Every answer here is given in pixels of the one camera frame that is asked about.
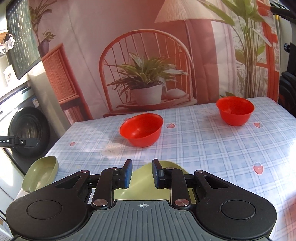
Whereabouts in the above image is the black exercise bike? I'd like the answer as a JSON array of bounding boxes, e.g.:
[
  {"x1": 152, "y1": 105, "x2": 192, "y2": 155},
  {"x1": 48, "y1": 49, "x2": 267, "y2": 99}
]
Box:
[{"x1": 270, "y1": 1, "x2": 295, "y2": 116}]

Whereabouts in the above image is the red bowl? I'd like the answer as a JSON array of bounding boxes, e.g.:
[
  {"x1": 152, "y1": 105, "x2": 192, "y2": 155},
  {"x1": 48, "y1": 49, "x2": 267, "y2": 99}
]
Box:
[
  {"x1": 216, "y1": 96, "x2": 255, "y2": 126},
  {"x1": 119, "y1": 113, "x2": 164, "y2": 148}
]

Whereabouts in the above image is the small green dish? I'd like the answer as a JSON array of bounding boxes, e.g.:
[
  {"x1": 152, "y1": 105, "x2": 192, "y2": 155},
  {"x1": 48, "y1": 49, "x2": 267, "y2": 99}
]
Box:
[{"x1": 22, "y1": 156, "x2": 59, "y2": 193}]

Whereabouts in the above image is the large green plate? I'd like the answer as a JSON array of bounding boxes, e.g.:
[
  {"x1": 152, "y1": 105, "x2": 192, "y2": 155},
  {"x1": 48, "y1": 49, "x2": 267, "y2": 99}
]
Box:
[{"x1": 91, "y1": 160, "x2": 194, "y2": 204}]

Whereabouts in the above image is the printed backdrop cloth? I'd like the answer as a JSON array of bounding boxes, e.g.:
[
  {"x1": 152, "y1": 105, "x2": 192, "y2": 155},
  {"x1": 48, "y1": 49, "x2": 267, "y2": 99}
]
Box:
[{"x1": 29, "y1": 0, "x2": 280, "y2": 123}]

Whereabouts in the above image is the washing machine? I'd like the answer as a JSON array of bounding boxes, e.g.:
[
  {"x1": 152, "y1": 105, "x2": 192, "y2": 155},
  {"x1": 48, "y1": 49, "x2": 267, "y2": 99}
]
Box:
[{"x1": 1, "y1": 83, "x2": 59, "y2": 174}]

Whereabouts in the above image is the plaid tablecloth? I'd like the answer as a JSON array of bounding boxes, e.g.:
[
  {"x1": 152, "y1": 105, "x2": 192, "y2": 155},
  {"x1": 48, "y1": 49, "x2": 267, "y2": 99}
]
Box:
[{"x1": 48, "y1": 97, "x2": 295, "y2": 240}]

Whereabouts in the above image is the window frame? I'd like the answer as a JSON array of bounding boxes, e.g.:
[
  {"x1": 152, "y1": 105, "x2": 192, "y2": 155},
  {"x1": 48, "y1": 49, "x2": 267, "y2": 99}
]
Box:
[{"x1": 6, "y1": 1, "x2": 41, "y2": 79}]

